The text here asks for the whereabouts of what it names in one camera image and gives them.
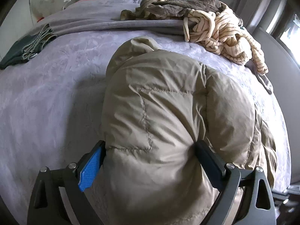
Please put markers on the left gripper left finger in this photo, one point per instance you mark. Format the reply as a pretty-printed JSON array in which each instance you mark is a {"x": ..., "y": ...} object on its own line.
[{"x": 46, "y": 204}]

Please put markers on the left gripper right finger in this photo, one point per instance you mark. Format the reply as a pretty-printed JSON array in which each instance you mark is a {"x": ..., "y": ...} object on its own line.
[{"x": 256, "y": 205}]

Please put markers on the beige puffer down jacket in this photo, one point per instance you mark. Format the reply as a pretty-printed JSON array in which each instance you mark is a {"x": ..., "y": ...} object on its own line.
[{"x": 157, "y": 105}]

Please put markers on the lavender bed cover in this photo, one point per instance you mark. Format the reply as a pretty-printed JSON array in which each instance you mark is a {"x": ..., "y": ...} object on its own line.
[{"x": 51, "y": 110}]

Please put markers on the dark green fringed scarf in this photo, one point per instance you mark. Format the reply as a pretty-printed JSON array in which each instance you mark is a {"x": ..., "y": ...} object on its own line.
[{"x": 25, "y": 49}]

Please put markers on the bright window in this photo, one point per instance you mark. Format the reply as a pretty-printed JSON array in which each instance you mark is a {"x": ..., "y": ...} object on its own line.
[{"x": 286, "y": 33}]

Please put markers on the cream striped knit garment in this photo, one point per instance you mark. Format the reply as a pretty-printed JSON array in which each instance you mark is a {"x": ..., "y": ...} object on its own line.
[{"x": 221, "y": 34}]

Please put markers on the grey fleece blanket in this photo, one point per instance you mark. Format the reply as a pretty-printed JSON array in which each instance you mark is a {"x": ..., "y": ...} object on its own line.
[{"x": 96, "y": 15}]

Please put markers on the grey window curtain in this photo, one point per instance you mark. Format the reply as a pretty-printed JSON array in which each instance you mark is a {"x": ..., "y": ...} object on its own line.
[{"x": 259, "y": 13}]

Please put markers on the white electric fan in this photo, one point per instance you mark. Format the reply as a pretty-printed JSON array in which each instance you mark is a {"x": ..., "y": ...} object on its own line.
[{"x": 44, "y": 8}]

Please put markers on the brown furry garment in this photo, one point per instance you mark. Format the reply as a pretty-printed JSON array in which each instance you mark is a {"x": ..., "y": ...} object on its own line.
[{"x": 171, "y": 9}]

